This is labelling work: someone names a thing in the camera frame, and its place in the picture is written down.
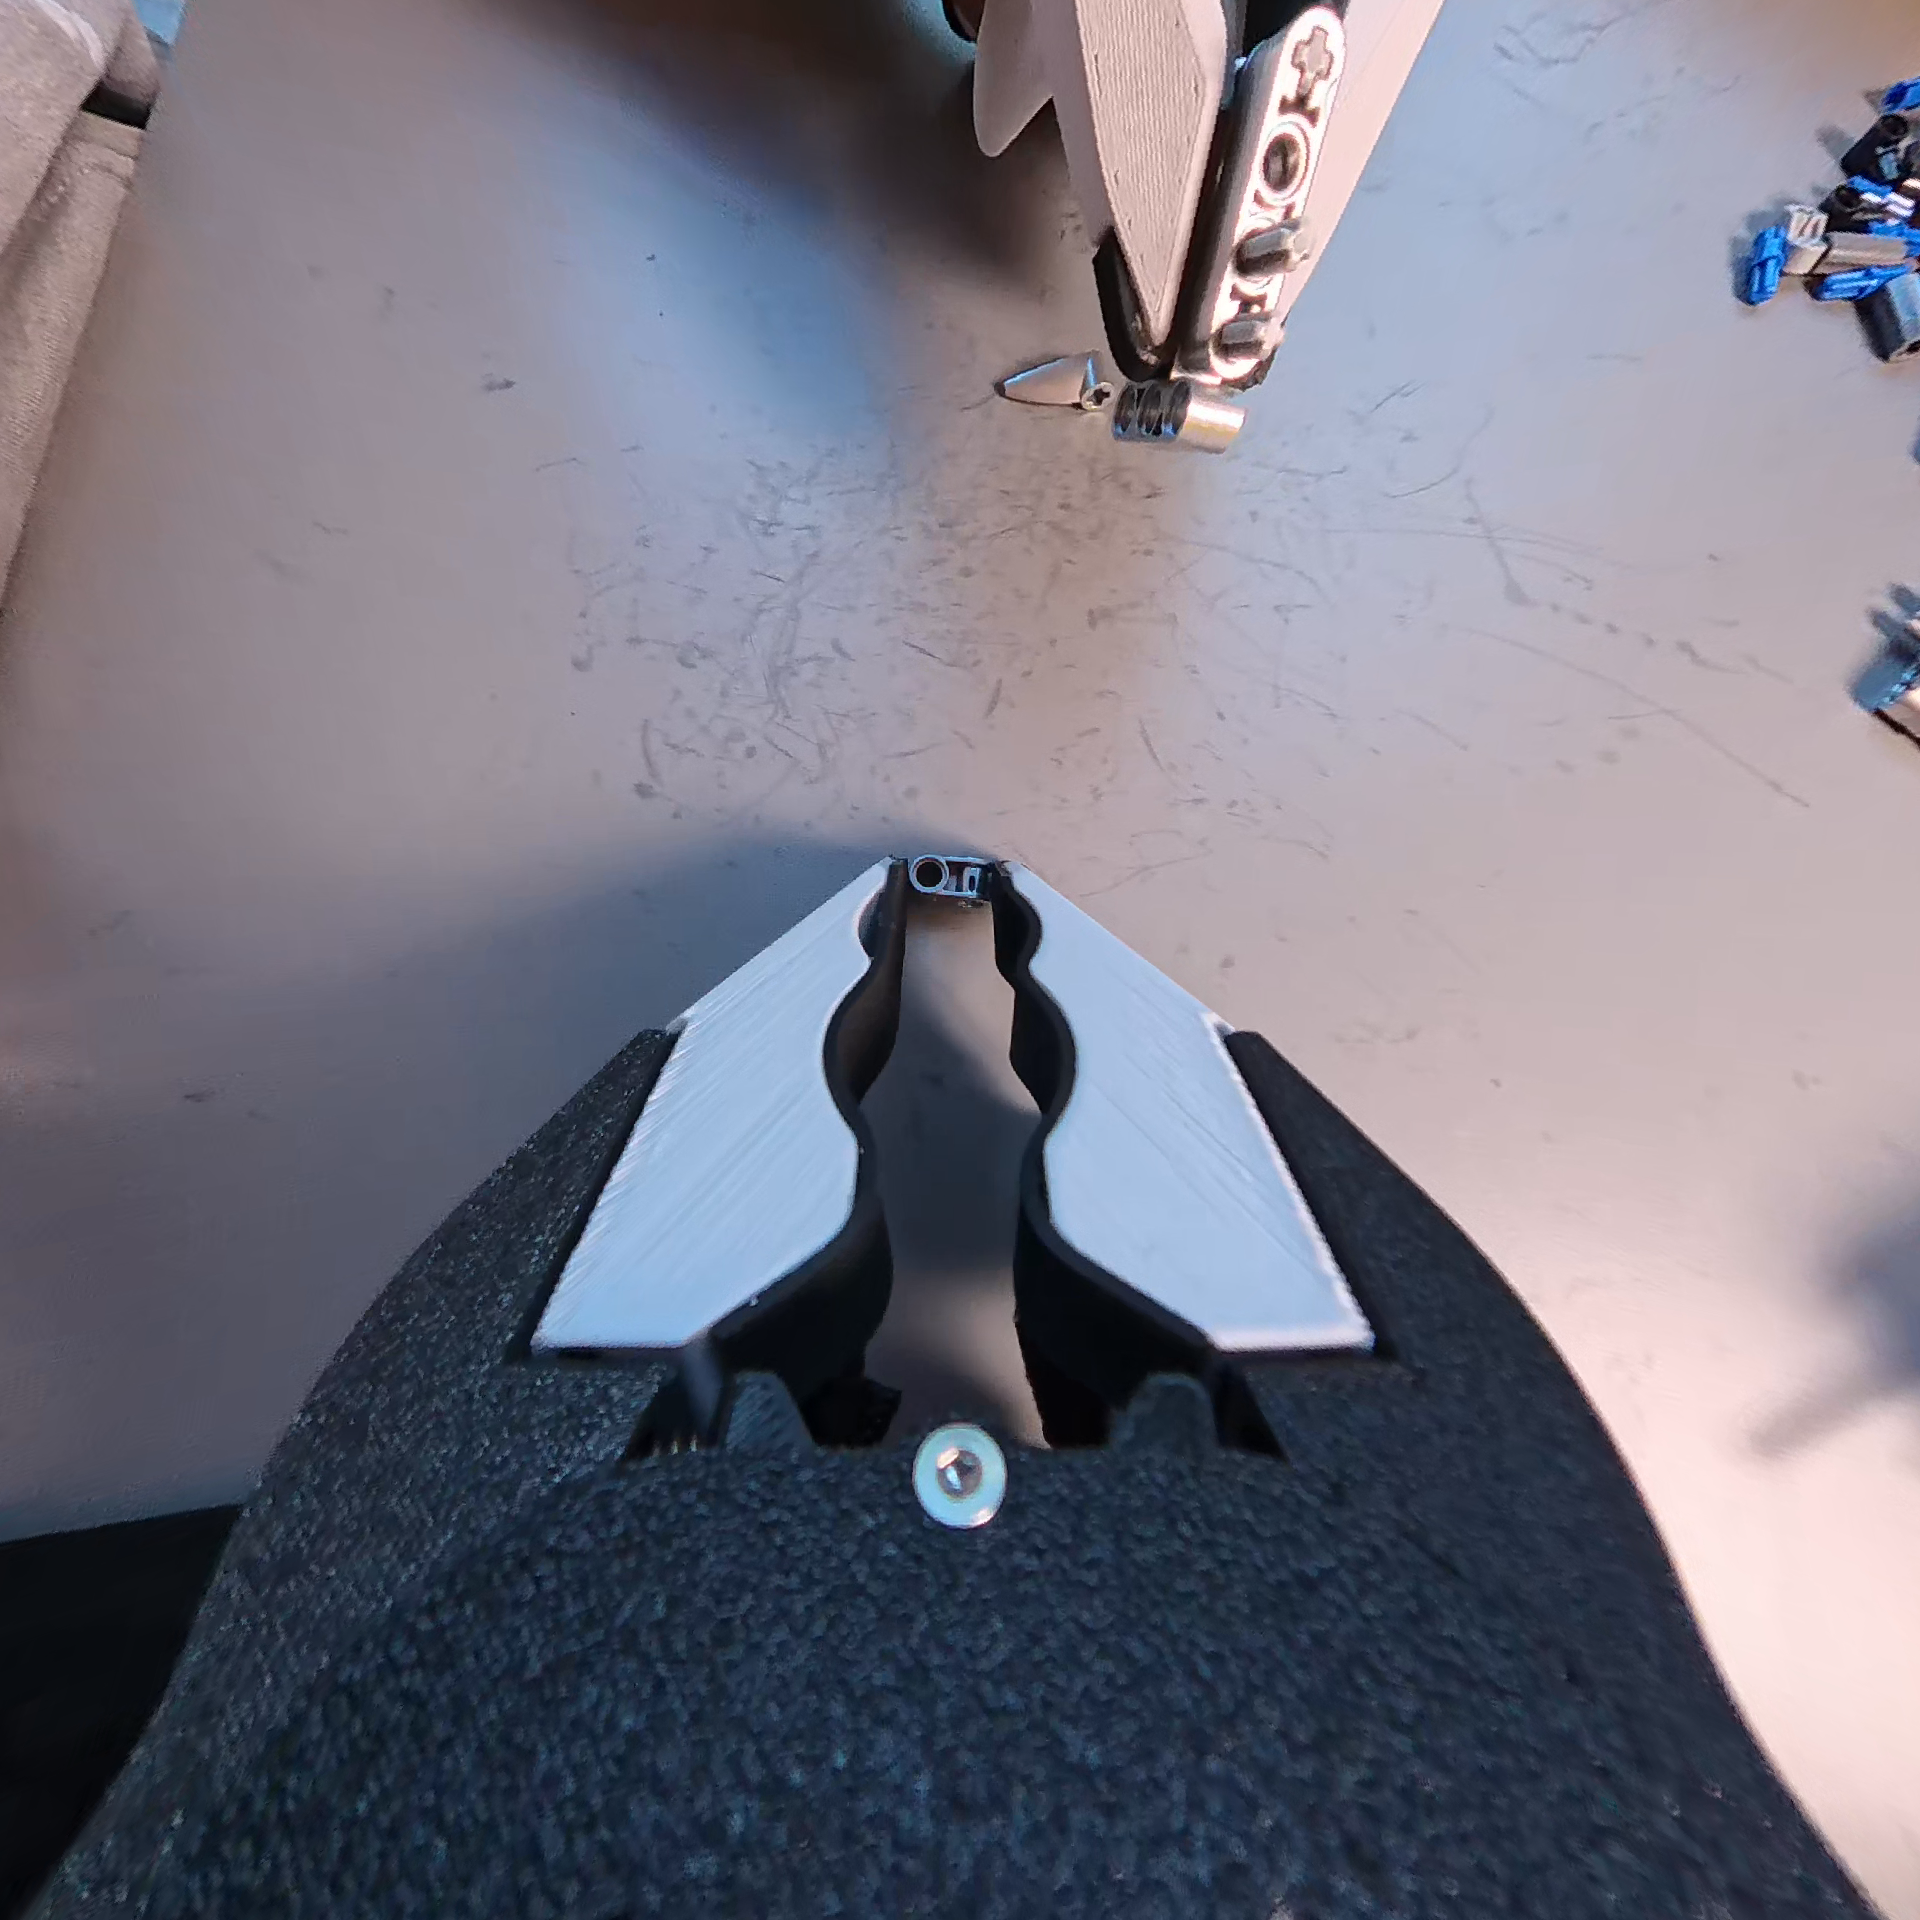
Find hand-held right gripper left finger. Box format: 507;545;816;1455
532;857;911;1442

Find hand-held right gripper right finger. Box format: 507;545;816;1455
1007;866;1383;1442

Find grey desk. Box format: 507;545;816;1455
0;0;1920;1920

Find grey axle pin piece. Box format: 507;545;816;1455
1109;369;1250;455

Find small grey beam assembly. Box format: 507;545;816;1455
1848;586;1920;744
1186;0;1358;392

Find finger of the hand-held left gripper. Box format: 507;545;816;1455
1066;0;1238;377
1320;0;1448;181

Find pile of small coloured pieces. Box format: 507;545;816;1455
1732;75;1920;362

